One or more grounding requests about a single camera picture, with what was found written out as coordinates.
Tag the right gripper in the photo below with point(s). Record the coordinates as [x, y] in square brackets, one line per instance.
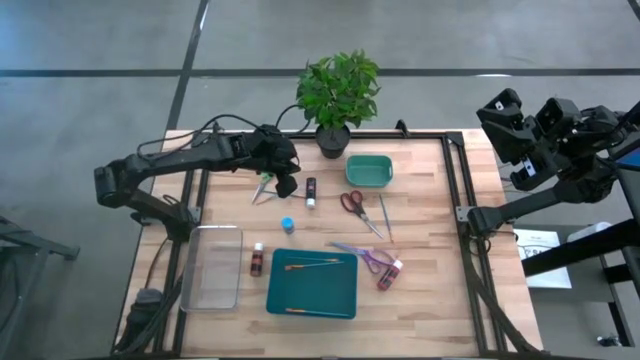
[575, 152]

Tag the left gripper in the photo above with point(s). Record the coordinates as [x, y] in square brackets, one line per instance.
[272, 150]

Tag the thin blue paintbrush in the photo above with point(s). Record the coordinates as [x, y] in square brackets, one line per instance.
[301, 195]

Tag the black paint bottle white cap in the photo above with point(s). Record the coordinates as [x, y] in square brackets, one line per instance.
[311, 187]

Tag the blue paint bottle white cap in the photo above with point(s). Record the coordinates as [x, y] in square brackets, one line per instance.
[288, 225]

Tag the orange paintbrush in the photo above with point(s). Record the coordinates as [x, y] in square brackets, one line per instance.
[320, 313]
[315, 265]

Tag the teal plastic tray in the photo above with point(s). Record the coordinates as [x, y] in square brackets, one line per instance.
[312, 290]

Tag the pink paint bottle white cap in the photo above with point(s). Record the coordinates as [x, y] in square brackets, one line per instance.
[389, 277]

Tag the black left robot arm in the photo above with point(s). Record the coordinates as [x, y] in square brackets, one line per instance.
[175, 160]

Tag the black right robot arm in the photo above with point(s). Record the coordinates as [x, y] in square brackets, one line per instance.
[540, 205]

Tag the brown paint bottle white cap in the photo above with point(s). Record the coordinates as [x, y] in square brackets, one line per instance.
[257, 265]

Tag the black plant pot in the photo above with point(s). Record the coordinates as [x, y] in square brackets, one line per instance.
[332, 145]

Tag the green leafy artificial plant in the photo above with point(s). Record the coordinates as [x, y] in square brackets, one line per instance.
[337, 90]

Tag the small green plastic bin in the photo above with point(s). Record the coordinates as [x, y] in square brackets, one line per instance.
[369, 172]

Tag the blue screen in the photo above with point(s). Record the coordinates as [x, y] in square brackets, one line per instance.
[631, 160]

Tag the white plastic object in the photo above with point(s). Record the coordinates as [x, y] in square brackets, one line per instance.
[590, 232]

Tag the black equipment stand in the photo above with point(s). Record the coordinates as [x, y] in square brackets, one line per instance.
[630, 200]

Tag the clear plastic tray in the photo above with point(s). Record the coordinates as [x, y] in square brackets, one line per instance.
[210, 270]

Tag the white printed paper sheet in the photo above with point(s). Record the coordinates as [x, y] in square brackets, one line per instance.
[555, 282]

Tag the small black floor object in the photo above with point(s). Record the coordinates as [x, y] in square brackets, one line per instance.
[607, 341]

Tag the black metal floor stand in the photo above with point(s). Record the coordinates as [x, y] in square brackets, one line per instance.
[50, 248]

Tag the grey metal frame bracket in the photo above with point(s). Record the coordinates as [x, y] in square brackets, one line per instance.
[195, 215]
[462, 215]

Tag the black aluminium table frame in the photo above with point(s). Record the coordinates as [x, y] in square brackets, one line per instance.
[375, 135]

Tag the black frame clamp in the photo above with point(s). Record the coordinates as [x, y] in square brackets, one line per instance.
[401, 127]

